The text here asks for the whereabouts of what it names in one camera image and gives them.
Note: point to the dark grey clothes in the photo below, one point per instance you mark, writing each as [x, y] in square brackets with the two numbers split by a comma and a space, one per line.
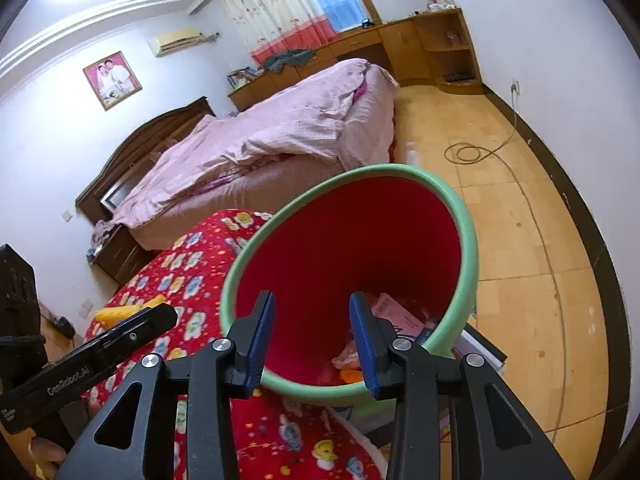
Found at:
[287, 60]

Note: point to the long light wooden cabinet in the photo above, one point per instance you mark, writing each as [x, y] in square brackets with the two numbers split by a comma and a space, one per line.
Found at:
[400, 45]

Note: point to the bed with pink cover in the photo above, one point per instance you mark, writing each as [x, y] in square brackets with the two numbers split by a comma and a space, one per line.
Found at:
[275, 135]

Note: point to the pile of clothes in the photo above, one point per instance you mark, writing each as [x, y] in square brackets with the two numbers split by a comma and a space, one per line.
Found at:
[102, 234]

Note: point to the white wall socket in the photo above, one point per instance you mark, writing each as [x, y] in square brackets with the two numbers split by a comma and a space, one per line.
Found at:
[515, 87]
[87, 305]

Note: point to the cream and red curtain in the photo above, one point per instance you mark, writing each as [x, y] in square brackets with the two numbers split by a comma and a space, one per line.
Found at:
[270, 10]

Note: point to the person's left hand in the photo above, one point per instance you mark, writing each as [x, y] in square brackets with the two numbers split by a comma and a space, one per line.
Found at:
[49, 452]

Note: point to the yellow foam net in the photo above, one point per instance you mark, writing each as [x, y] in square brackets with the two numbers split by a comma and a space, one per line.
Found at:
[117, 315]
[160, 301]

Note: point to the framed wall photo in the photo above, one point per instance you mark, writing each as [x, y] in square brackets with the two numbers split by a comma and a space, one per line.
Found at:
[112, 80]

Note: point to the row of books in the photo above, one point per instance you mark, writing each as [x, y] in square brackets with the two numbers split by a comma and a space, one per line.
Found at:
[242, 77]

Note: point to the red smiley flower blanket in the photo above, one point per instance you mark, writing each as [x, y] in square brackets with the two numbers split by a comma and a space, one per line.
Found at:
[200, 260]

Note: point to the black wall adapter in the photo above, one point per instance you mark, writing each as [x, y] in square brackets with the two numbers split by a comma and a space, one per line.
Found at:
[61, 324]

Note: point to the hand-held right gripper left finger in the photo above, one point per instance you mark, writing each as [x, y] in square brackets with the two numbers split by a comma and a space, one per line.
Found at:
[262, 345]

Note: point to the dark wooden headboard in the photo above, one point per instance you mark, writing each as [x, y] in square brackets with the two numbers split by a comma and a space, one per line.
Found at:
[140, 145]

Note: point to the small white bottles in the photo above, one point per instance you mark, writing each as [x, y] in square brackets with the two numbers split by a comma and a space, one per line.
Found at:
[441, 2]

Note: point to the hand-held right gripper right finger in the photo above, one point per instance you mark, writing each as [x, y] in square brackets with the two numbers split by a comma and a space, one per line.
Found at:
[362, 345]

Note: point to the dark wooden nightstand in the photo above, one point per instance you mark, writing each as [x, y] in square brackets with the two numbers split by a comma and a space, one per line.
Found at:
[125, 260]

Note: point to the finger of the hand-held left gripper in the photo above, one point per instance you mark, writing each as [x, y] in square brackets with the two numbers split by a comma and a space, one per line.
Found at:
[142, 327]

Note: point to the wall air conditioner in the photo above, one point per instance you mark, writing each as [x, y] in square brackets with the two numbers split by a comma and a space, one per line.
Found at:
[175, 42]

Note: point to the green-rimmed red bin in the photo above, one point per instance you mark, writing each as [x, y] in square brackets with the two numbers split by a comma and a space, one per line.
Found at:
[350, 220]

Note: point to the brown bed base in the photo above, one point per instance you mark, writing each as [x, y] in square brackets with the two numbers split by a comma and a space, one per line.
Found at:
[210, 207]

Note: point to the orange foam mesh bag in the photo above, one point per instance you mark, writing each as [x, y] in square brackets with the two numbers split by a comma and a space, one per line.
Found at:
[350, 376]

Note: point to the pink card box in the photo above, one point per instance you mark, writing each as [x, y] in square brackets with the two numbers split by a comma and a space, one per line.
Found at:
[400, 316]

